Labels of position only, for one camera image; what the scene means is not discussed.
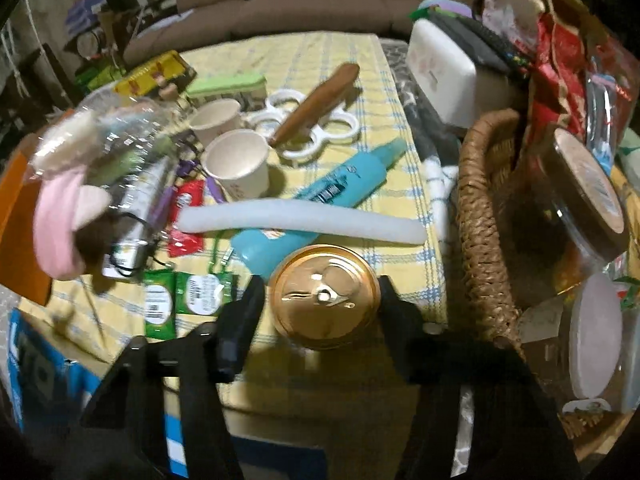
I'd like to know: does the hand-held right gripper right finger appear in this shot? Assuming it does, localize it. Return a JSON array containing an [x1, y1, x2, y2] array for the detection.
[[377, 275, 583, 480]]

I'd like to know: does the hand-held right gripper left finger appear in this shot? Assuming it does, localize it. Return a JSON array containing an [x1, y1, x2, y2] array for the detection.
[[82, 275, 266, 480]]

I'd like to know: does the gold pull-tab can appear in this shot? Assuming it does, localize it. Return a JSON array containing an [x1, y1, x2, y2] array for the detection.
[[270, 244, 383, 351]]

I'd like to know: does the green packet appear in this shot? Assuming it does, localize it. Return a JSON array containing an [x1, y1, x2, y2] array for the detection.
[[175, 271, 238, 317], [143, 269, 177, 338]]

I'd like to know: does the woven wicker basket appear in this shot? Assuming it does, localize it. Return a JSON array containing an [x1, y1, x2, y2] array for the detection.
[[456, 108, 640, 461]]

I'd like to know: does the white foam tube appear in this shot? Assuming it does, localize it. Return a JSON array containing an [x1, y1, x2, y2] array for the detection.
[[177, 197, 428, 246]]

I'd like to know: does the red packet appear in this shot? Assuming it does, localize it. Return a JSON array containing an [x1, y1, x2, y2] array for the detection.
[[167, 180, 206, 258]]

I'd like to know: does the white knitted cloth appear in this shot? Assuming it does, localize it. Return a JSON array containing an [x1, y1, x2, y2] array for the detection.
[[425, 160, 458, 211]]

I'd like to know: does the large paper cup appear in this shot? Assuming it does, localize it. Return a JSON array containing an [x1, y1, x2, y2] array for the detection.
[[201, 129, 271, 201]]

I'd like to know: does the teal spray bottle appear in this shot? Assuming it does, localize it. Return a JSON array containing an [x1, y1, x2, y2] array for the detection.
[[231, 138, 408, 277]]

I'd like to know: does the white-lid jar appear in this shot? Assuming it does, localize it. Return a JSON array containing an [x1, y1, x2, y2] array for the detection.
[[560, 274, 640, 413]]

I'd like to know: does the small paper cup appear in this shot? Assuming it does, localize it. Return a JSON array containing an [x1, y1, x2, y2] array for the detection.
[[189, 98, 244, 148]]

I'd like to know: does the pink cloth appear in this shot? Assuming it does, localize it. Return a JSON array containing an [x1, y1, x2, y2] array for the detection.
[[32, 172, 113, 281]]

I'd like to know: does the clear plastic bag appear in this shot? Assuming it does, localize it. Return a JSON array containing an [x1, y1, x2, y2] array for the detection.
[[30, 97, 193, 221]]

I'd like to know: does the brown wooden stick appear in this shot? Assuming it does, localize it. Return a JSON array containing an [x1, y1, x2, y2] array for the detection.
[[269, 62, 361, 147]]

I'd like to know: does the clear jar with brown lid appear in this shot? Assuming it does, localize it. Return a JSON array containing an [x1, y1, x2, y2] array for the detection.
[[520, 127, 631, 301]]

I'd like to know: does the green rectangular box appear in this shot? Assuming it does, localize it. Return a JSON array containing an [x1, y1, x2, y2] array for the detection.
[[186, 72, 268, 111]]

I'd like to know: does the orange box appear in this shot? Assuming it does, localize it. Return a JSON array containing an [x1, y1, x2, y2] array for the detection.
[[0, 132, 53, 306]]

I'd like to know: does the white plastic box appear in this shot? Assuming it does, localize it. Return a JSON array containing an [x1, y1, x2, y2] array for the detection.
[[405, 19, 488, 128]]

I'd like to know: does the yellow printed box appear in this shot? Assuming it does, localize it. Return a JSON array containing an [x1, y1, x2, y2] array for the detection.
[[114, 50, 197, 98]]

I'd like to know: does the yellow checkered tablecloth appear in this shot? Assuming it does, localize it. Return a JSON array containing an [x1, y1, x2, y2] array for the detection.
[[20, 30, 448, 411]]

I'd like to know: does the green bag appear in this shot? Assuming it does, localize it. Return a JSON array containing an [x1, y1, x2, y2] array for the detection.
[[75, 65, 121, 91]]

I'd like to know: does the black remote control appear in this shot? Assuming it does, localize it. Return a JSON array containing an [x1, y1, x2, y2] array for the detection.
[[430, 10, 531, 78]]

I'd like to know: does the brown sofa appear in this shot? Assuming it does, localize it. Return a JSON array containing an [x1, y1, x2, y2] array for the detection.
[[122, 0, 476, 68]]

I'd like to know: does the purple plastic container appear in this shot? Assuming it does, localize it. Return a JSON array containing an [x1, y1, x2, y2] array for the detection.
[[417, 0, 473, 21]]

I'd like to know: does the red white snack bag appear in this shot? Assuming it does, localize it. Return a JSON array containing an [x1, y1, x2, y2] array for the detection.
[[480, 0, 546, 51]]

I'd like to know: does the purple strap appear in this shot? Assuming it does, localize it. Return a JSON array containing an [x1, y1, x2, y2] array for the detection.
[[175, 157, 226, 206]]

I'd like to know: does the white plastic ring holder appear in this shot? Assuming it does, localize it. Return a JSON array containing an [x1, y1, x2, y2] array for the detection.
[[243, 88, 362, 161]]

